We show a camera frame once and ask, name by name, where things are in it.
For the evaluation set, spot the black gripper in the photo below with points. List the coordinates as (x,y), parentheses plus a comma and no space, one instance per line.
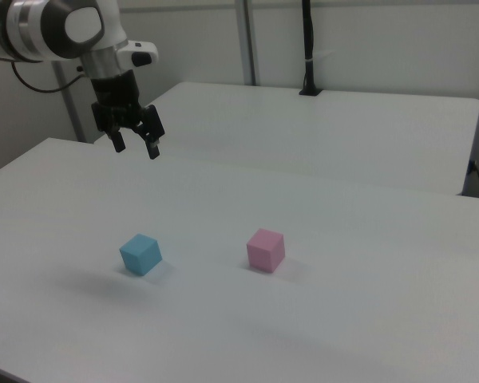
(115,95)

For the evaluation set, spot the blue foam cube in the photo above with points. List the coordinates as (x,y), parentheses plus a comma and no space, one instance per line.
(139,255)

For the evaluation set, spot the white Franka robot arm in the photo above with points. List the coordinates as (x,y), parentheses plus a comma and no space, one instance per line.
(32,24)

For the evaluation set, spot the pink foam cube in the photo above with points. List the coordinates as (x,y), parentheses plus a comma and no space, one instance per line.
(263,251)

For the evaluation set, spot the grey metal frame post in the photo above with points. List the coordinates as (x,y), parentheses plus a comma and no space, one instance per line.
(72,111)
(249,40)

